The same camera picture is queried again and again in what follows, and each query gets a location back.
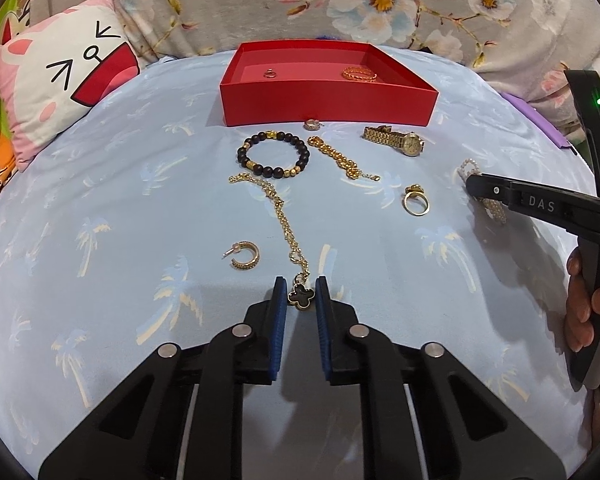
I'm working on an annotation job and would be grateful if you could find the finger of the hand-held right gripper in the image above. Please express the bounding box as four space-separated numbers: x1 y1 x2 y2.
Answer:
465 172 600 239

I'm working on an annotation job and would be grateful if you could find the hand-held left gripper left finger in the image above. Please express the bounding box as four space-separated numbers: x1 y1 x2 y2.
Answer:
37 276 287 480

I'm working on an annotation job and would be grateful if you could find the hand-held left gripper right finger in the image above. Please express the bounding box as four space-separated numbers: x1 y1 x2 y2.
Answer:
315 276 564 480

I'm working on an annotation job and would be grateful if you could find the gold necklace black clover pendant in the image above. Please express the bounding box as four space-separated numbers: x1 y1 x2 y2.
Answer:
228 172 315 315

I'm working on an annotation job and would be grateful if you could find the pearl bracelet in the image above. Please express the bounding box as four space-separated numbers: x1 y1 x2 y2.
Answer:
457 157 508 226

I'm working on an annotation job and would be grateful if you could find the gold hoop earring with post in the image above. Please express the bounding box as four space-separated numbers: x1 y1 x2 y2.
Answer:
222 240 261 272

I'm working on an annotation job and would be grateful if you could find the gold flower ring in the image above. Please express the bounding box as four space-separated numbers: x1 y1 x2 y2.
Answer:
401 184 431 217

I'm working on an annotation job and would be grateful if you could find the gold wristwatch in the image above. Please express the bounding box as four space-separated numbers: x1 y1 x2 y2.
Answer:
363 126 426 157

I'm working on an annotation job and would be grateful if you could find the black bead bracelet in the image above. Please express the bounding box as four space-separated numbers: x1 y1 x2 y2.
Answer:
236 131 311 179

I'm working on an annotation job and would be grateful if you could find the gold chain bracelet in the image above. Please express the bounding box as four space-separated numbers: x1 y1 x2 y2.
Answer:
307 136 382 182

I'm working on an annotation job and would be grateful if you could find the red cardboard box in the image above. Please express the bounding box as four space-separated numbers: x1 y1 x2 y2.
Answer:
219 41 439 127

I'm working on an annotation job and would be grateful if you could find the person's right hand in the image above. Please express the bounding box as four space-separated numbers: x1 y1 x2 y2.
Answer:
565 249 600 356

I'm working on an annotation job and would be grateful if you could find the purple pad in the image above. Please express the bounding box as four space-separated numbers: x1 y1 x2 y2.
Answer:
500 91 573 150

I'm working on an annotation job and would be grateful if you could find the blue palm print bedsheet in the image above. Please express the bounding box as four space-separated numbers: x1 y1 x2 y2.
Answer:
0 42 600 480

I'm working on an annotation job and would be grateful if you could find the grey floral blanket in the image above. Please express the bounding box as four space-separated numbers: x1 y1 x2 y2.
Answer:
27 0 600 151

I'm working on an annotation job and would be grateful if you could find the pink cartoon face pillow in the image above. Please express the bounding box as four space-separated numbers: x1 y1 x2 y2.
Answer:
0 0 141 168

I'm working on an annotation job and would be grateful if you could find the gold chain-pattern bangle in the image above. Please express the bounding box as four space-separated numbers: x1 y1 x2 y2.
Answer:
342 65 379 83

